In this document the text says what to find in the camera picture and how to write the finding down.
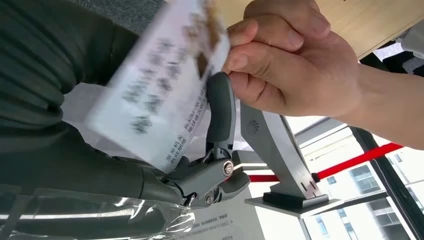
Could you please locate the red barrier belt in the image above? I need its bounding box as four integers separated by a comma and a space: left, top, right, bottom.
248, 142, 404, 184

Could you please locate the black window frame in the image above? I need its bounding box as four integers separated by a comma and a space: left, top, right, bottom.
350, 125, 424, 240

